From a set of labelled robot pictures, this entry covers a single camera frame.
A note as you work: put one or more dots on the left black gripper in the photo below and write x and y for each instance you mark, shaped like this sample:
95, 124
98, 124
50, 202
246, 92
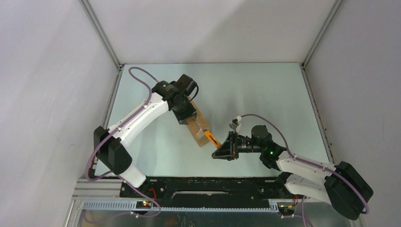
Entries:
191, 112

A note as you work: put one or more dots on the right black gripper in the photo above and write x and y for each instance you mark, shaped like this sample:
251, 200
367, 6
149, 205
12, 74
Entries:
230, 149

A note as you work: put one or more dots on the brown cardboard express box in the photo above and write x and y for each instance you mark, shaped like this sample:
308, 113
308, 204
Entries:
196, 125

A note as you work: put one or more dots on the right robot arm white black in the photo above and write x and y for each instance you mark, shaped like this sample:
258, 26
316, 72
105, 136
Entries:
339, 185

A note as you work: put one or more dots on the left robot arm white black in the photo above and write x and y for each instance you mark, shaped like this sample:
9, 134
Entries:
111, 144

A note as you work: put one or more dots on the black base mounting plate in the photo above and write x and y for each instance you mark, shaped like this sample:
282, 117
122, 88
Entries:
215, 192

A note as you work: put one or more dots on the right controller board with leds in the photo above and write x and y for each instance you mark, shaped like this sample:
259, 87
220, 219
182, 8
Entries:
286, 211

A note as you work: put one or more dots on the controller board with leds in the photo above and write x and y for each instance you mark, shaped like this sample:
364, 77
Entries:
286, 211
142, 205

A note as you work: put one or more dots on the left controller board with leds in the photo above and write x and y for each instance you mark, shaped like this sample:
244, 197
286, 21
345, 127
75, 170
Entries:
142, 205

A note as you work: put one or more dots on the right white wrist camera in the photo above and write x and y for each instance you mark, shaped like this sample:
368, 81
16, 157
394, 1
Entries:
235, 124

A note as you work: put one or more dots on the grey slotted cable duct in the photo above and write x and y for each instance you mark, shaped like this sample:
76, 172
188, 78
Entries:
130, 206

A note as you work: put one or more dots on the left aluminium frame post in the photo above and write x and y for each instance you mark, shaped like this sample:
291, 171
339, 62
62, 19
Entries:
96, 24

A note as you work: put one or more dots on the aluminium frame post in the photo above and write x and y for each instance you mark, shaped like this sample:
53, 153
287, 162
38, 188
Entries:
96, 24
322, 31

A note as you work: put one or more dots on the right aluminium frame post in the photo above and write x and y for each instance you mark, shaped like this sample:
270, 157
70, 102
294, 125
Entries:
322, 31

